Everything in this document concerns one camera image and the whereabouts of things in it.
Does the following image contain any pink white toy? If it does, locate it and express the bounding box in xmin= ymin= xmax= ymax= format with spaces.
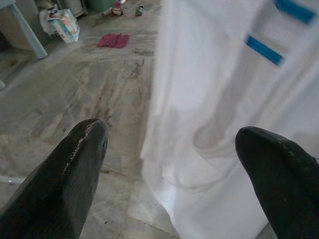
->
xmin=111 ymin=0 xmax=126 ymax=16

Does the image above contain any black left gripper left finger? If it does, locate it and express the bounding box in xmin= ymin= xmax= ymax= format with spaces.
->
xmin=0 ymin=119 xmax=108 ymax=239

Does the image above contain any green bin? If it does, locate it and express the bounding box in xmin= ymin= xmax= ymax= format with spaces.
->
xmin=86 ymin=0 xmax=114 ymax=12

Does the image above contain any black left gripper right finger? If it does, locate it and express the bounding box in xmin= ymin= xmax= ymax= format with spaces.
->
xmin=235 ymin=126 xmax=319 ymax=239

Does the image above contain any white shirt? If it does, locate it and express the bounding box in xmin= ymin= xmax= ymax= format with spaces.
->
xmin=139 ymin=0 xmax=319 ymax=239

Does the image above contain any white diaper pack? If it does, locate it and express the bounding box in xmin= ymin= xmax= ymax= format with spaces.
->
xmin=39 ymin=8 xmax=81 ymax=45

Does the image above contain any red floor cloth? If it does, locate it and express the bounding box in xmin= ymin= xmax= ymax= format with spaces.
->
xmin=96 ymin=33 xmax=130 ymax=49

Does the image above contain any white side table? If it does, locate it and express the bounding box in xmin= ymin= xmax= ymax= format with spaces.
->
xmin=0 ymin=0 xmax=48 ymax=92

